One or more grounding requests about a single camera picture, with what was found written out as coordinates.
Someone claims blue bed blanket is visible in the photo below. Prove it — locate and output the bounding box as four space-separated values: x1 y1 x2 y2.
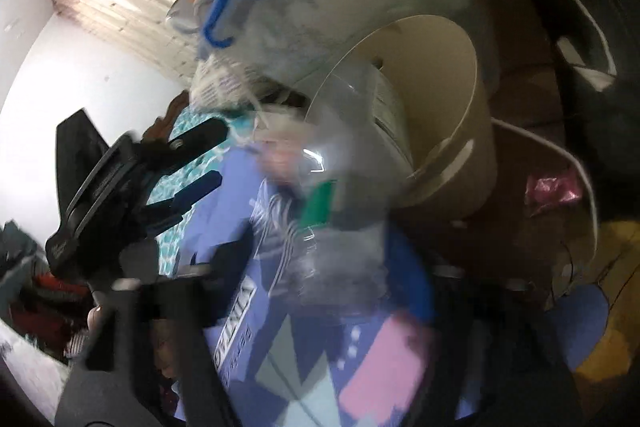
180 147 608 426

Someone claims clear plastic bottle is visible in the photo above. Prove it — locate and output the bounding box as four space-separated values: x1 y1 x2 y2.
253 58 413 314

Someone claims white trash bucket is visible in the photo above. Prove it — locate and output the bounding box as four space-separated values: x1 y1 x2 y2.
331 15 497 222

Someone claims teal patterned quilt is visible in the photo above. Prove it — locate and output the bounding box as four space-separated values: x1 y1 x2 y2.
148 108 253 277

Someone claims wooden headboard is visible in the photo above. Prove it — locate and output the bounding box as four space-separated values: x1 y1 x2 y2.
142 91 189 142

